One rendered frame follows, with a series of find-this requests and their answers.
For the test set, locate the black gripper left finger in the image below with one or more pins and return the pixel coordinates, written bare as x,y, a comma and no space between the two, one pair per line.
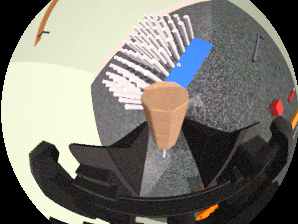
126,157

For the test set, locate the blue flat strip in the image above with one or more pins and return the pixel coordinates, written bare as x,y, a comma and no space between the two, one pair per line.
190,61

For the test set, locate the small red cube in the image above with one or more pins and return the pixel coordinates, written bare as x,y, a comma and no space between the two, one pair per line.
276,107

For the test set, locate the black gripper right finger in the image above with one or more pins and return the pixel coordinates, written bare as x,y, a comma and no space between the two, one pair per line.
212,149

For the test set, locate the orange flat bar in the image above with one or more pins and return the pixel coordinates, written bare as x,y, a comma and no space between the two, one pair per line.
294,118

